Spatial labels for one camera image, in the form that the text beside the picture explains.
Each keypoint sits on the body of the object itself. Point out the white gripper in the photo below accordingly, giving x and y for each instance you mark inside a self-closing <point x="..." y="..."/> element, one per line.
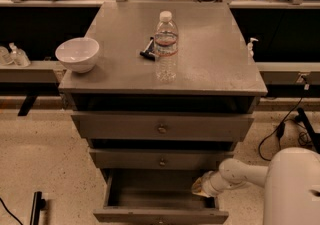
<point x="209" y="183"/>

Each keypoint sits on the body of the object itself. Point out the grey bottom drawer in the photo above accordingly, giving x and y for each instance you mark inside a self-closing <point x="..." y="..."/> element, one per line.
<point x="156" y="197"/>

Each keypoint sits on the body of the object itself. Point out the grey drawer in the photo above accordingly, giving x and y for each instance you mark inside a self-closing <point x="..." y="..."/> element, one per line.
<point x="162" y="126"/>
<point x="156" y="197"/>
<point x="158" y="159"/>

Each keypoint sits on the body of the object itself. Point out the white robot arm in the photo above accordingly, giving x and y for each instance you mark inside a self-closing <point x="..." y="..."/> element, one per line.
<point x="291" y="183"/>

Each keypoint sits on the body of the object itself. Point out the grey drawer cabinet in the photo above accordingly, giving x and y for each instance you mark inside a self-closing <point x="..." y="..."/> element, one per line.
<point x="215" y="72"/>

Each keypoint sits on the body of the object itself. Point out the grey middle drawer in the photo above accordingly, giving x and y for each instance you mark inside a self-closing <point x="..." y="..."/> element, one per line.
<point x="158" y="159"/>

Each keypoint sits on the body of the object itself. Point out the grey top drawer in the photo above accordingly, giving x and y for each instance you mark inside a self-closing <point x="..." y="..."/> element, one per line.
<point x="162" y="126"/>

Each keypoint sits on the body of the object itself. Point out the black stand leg right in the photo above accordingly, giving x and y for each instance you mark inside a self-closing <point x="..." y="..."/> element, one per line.
<point x="315" y="137"/>

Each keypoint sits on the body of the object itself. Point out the black razor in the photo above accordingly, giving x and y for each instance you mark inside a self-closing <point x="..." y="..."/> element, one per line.
<point x="147" y="53"/>

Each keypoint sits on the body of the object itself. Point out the white pump bottle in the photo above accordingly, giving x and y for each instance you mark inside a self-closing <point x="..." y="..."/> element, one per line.
<point x="250" y="45"/>

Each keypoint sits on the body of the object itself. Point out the clear plastic water bottle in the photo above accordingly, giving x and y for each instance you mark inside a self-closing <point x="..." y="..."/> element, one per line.
<point x="166" y="40"/>

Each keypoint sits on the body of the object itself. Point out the black stand base bottom left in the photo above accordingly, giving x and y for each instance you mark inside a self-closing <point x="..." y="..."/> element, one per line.
<point x="39" y="203"/>

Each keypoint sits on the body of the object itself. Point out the white bowl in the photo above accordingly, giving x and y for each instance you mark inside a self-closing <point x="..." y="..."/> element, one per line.
<point x="78" y="54"/>

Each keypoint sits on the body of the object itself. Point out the clear bottle on ledge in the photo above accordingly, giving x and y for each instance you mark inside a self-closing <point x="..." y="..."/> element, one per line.
<point x="19" y="56"/>

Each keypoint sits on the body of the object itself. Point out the clear container at left edge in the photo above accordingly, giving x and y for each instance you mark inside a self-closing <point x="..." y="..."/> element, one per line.
<point x="5" y="58"/>

